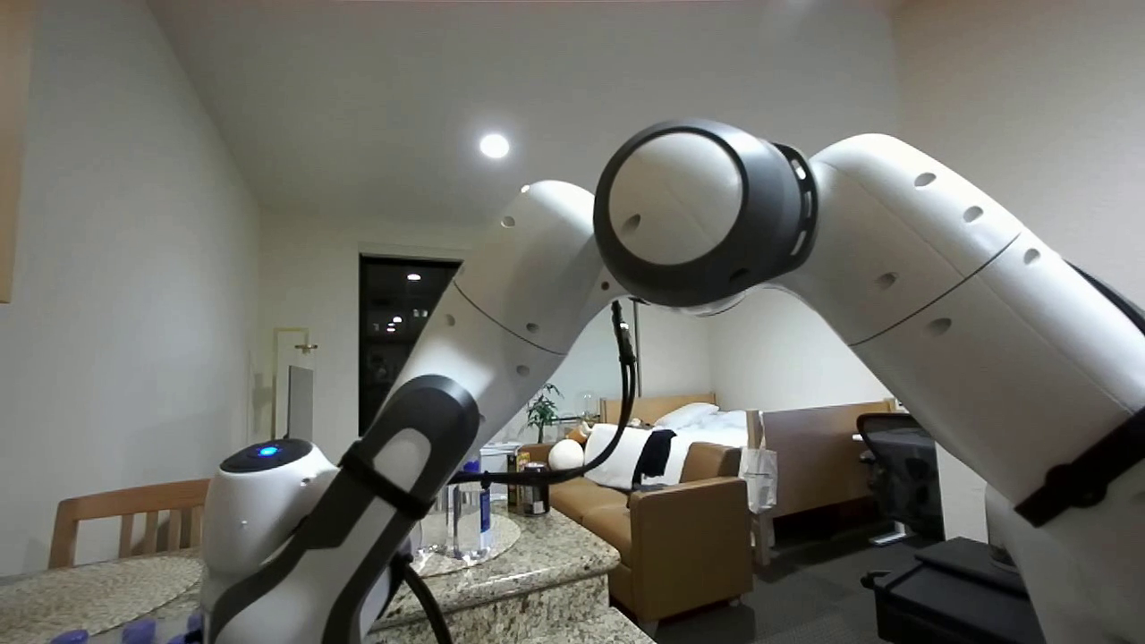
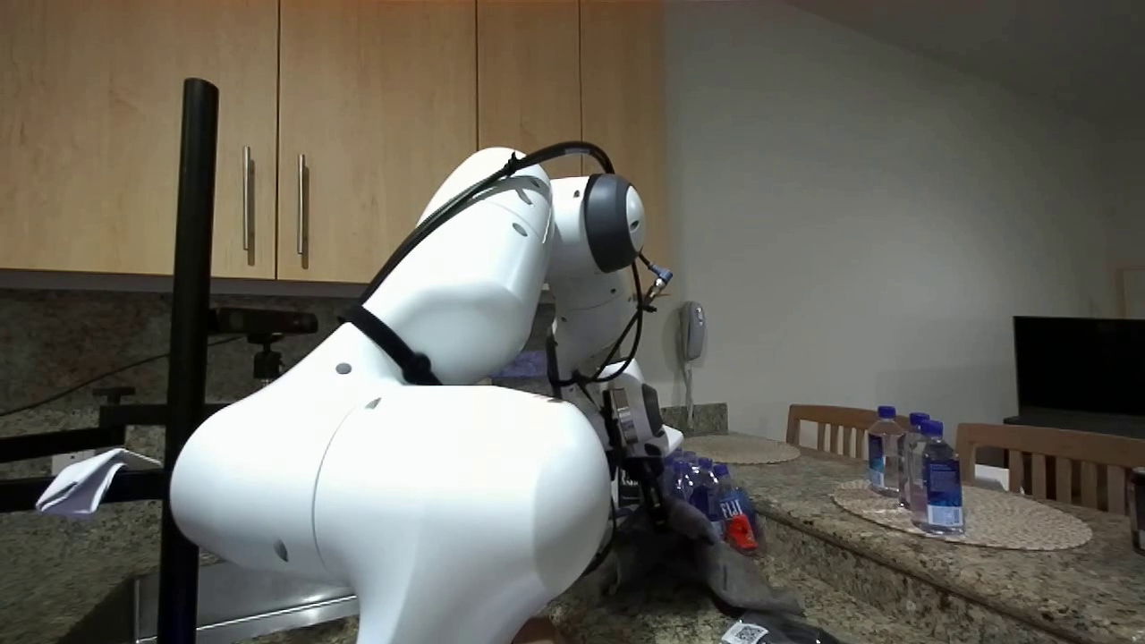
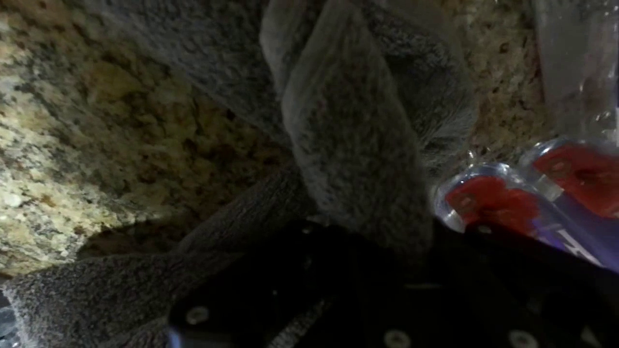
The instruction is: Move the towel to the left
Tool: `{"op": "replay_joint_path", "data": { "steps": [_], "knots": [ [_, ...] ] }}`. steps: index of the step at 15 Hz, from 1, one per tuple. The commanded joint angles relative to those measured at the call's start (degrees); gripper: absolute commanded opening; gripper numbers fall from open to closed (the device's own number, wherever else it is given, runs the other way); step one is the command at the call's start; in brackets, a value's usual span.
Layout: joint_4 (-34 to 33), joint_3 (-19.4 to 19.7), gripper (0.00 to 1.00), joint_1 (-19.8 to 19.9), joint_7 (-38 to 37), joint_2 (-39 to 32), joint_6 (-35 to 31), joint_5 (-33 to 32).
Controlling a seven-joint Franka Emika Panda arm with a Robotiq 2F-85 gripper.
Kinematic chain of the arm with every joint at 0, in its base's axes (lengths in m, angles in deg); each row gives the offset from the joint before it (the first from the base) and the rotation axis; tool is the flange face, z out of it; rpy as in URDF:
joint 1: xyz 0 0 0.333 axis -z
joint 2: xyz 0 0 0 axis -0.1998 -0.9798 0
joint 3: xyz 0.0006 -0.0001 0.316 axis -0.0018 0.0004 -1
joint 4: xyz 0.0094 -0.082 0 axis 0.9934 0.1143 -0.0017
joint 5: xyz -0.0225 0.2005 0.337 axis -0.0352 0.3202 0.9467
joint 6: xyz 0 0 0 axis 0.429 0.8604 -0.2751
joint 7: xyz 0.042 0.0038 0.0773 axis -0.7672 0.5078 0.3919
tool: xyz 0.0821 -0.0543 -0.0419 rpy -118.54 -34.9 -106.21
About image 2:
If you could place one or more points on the round woven placemat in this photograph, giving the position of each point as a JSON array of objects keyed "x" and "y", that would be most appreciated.
[
  {"x": 1023, "y": 519},
  {"x": 745, "y": 449}
]

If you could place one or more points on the white crumpled paper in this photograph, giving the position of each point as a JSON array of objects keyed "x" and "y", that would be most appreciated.
[{"x": 90, "y": 481}]

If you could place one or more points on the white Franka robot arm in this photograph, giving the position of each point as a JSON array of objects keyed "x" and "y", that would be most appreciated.
[{"x": 415, "y": 502}]

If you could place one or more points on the wooden wall cabinets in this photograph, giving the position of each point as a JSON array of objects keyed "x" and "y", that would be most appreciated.
[{"x": 107, "y": 143}]

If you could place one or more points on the blue wall label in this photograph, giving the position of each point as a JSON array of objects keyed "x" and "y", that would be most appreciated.
[{"x": 523, "y": 367}]

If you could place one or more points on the wooden chair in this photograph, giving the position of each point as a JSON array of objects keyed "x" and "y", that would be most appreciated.
[
  {"x": 1049, "y": 449},
  {"x": 826, "y": 430}
]

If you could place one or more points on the standing blue label water bottle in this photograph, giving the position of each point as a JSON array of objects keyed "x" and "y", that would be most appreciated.
[
  {"x": 943, "y": 484},
  {"x": 908, "y": 457},
  {"x": 880, "y": 450}
]

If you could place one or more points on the black camera on mount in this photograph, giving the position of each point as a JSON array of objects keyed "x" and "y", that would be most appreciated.
[{"x": 269, "y": 324}]

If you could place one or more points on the black stand pole with arms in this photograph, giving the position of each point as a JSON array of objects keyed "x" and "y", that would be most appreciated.
[{"x": 189, "y": 296}]

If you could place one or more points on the black television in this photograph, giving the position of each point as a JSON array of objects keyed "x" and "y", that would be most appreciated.
[{"x": 1077, "y": 370}]

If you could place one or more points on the stainless steel sink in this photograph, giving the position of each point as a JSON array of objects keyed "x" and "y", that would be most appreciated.
[{"x": 238, "y": 610}]

